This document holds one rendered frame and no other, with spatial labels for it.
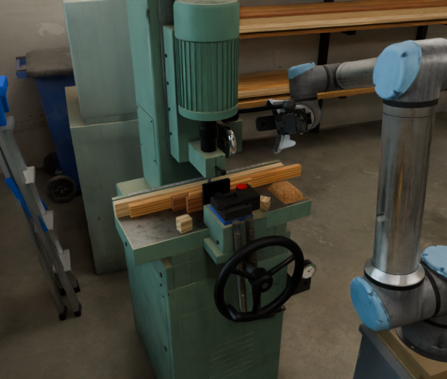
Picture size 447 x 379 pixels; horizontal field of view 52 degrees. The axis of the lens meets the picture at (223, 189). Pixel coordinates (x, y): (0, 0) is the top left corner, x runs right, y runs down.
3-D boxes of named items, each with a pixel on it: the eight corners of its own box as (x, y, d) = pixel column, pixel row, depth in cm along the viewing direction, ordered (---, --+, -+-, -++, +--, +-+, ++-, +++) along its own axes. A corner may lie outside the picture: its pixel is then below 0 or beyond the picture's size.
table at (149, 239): (144, 288, 121) (142, 270, 118) (114, 228, 145) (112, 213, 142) (328, 229, 144) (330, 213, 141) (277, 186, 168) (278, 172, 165)
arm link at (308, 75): (312, 63, 159) (316, 99, 161) (282, 67, 156) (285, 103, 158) (325, 59, 150) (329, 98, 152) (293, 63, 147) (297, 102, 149)
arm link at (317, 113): (295, 101, 162) (298, 130, 164) (285, 104, 151) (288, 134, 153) (321, 98, 158) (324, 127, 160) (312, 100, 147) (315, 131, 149)
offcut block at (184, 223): (181, 233, 132) (180, 222, 130) (176, 228, 134) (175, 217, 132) (192, 229, 134) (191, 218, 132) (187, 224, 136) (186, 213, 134)
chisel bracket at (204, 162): (206, 183, 141) (205, 159, 136) (188, 165, 152) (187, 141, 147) (227, 178, 144) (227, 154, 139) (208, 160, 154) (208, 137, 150)
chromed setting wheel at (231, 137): (230, 165, 157) (230, 132, 151) (215, 152, 166) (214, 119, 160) (237, 164, 158) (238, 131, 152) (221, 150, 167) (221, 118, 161)
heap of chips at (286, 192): (285, 204, 146) (285, 197, 145) (264, 186, 156) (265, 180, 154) (306, 198, 149) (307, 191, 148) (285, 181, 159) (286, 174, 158)
